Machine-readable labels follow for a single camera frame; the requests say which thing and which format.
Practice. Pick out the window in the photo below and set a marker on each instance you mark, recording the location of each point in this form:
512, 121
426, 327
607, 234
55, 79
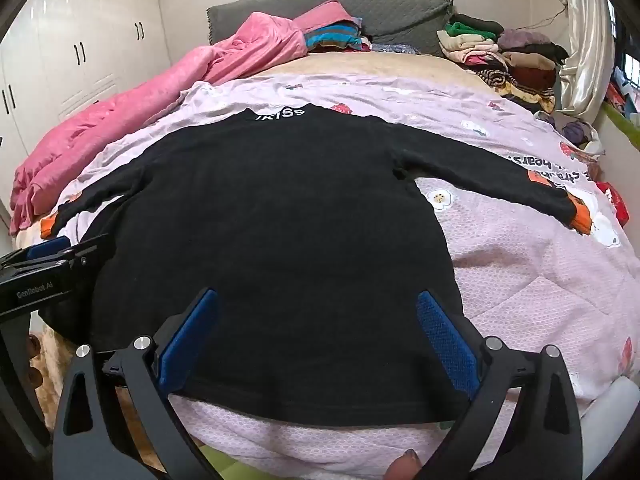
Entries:
631, 67

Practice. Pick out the red cloth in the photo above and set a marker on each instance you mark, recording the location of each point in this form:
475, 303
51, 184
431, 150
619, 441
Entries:
617, 202

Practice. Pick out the beige mattress cover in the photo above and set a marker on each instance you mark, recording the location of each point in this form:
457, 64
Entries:
375, 65

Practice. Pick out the white bag with purple cloth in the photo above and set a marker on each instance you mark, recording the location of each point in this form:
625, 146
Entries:
575, 132

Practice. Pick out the pile of folded clothes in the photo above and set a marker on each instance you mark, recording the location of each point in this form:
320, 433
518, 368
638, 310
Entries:
525, 65

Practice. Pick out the person's right hand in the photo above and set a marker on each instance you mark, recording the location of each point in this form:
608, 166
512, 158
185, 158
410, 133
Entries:
402, 466

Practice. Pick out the pink printed bed sheet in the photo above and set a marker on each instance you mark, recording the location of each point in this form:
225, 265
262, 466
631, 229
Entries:
500, 270

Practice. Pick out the white wardrobe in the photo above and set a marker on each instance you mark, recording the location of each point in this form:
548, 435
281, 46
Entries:
75, 35

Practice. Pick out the beige plush blanket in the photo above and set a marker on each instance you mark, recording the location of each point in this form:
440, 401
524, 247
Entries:
50, 395

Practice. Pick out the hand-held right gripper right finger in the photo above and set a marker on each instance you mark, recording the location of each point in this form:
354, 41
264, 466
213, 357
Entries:
445, 342

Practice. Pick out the cream satin curtain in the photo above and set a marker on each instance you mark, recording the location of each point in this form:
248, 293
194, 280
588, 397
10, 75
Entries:
590, 35

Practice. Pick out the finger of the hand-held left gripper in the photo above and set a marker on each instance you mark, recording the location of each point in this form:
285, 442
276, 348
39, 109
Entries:
92, 255
47, 249

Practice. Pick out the blue striped garment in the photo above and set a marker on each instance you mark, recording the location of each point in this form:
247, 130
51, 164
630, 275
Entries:
330, 35

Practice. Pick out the black sweater with orange cuffs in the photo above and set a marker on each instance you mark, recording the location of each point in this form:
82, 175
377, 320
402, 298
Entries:
275, 235

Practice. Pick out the dark floral cloth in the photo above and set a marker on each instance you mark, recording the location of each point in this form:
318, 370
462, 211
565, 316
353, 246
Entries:
395, 49

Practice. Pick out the grey padded headboard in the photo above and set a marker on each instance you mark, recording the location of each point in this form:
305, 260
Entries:
400, 20

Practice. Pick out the pink quilt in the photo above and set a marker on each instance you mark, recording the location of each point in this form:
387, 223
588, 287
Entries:
150, 100

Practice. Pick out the green board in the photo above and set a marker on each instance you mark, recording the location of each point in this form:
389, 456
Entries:
625, 122

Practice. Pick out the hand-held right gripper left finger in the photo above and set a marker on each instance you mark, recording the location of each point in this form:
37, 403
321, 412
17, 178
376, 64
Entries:
192, 332

